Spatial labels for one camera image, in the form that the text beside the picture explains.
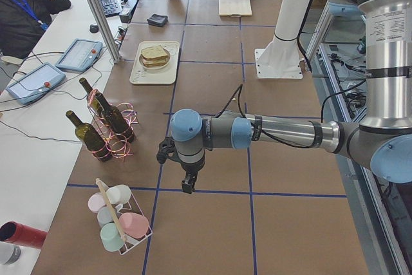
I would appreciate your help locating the dark wine bottle upper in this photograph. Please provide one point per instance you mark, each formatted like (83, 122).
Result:
(114, 118)

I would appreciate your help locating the teach pendant near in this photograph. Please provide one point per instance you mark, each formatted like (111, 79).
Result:
(36, 84)

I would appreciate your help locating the bread slice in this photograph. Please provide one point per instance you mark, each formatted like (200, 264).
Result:
(154, 61)
(154, 53)

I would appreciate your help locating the teach pendant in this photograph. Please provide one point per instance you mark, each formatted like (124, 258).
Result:
(36, 84)
(79, 56)

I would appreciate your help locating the black computer mouse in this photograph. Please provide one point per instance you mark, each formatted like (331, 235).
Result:
(93, 28)

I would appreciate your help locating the wooden cutting board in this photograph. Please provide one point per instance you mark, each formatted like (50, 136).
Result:
(235, 8)

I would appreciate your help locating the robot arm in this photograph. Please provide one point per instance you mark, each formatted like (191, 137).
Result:
(380, 142)

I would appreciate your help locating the copper wire bottle rack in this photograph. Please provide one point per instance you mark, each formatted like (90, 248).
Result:
(116, 144)

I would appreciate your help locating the light pink cup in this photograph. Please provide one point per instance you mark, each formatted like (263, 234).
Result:
(96, 202)

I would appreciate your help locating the pink cup front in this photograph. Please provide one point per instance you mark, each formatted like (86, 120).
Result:
(135, 225)

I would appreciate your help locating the seated person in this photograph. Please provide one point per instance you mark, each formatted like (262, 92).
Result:
(24, 22)

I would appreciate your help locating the white cup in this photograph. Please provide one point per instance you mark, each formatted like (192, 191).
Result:
(119, 194)

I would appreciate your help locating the black keyboard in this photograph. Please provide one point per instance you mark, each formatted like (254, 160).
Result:
(110, 7)

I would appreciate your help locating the grey folded cloth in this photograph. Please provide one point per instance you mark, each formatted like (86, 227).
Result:
(157, 20)

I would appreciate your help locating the cream bear tray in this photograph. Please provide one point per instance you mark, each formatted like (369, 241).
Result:
(165, 75)

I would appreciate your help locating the dark wine bottle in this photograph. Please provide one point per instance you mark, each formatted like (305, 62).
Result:
(90, 137)
(114, 118)

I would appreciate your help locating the teach pendant far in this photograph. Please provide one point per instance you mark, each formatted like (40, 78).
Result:
(79, 56)

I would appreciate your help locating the white round plate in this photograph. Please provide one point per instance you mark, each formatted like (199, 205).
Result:
(154, 57)

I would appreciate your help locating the red cylinder bottle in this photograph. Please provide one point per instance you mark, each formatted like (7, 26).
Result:
(23, 235)

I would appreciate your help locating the white wire cup rack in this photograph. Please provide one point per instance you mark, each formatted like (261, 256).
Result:
(116, 211)

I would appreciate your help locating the aluminium frame post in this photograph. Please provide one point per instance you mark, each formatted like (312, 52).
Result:
(105, 30)

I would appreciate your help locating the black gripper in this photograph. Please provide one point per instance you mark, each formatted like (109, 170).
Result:
(190, 170)

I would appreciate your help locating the green cup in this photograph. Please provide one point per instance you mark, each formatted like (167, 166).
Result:
(110, 237)

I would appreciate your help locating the dark wine bottle lower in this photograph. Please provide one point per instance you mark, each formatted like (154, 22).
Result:
(90, 137)

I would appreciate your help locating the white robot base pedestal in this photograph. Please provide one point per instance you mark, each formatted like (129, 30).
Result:
(280, 59)

